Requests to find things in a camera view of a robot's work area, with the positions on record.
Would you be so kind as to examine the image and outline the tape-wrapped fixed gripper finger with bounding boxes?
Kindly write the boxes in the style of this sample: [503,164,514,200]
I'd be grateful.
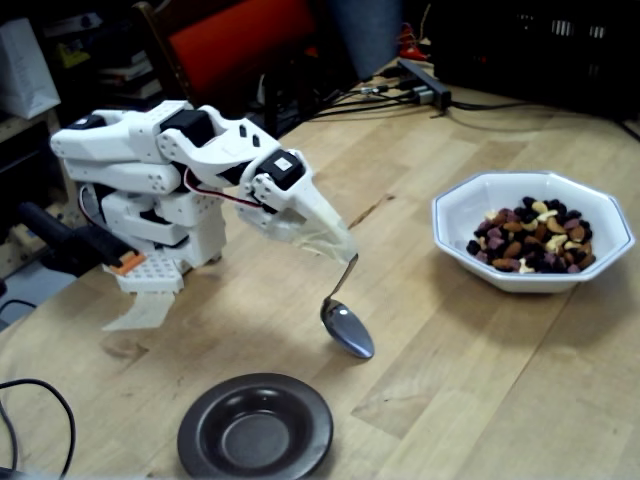
[299,175,360,264]

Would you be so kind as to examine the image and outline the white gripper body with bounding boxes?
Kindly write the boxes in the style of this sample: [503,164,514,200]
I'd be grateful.
[235,147,315,237]

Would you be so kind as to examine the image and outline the tape-wrapped moving gripper finger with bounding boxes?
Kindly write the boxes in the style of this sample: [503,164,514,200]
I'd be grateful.
[269,214,349,263]

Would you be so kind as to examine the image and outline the metal spoon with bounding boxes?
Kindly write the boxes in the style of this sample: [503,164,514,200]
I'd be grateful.
[319,253,376,360]

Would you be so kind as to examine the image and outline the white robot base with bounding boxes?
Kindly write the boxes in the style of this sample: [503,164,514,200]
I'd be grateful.
[78,182,194,296]

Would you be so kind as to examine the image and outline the white octagonal bowl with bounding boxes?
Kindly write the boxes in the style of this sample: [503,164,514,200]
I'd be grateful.
[431,170,632,294]

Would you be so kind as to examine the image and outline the brown round plate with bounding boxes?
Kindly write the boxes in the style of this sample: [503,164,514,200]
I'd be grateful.
[176,372,335,480]

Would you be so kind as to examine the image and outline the red chair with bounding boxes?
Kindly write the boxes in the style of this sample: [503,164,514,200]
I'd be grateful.
[130,0,326,109]

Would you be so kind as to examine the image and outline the dark blue fabric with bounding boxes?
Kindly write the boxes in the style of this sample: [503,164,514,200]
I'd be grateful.
[327,0,406,84]

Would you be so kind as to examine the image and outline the cream tape strip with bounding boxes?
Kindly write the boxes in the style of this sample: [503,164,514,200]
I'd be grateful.
[102,291,176,332]

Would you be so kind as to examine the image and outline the stack of books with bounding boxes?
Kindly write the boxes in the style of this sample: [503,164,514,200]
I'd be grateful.
[97,49,164,101]

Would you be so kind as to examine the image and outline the red alligator clips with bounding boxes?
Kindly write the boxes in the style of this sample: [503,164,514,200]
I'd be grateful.
[397,24,434,61]

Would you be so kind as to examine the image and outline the mixed nuts and dried fruit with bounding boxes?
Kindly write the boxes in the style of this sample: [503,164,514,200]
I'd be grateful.
[465,196,597,275]

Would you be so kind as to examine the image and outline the black bar clamp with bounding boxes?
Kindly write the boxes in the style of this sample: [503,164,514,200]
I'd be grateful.
[17,201,147,275]

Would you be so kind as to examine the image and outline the wooden shelf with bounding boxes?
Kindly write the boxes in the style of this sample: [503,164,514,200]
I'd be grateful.
[0,107,81,281]

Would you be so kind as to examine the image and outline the yellow package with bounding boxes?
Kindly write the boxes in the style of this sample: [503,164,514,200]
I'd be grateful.
[55,42,92,69]

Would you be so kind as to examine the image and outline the black plastic crate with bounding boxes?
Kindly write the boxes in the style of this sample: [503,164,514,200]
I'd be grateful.
[432,0,640,121]

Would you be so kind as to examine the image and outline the white cardboard box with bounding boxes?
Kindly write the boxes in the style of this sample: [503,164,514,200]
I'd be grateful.
[0,18,62,120]

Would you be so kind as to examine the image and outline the cable with silver plug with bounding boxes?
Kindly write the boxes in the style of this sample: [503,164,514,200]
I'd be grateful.
[327,84,401,101]

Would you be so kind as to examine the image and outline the long black cable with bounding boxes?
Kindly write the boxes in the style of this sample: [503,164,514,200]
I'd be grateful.
[0,378,77,476]

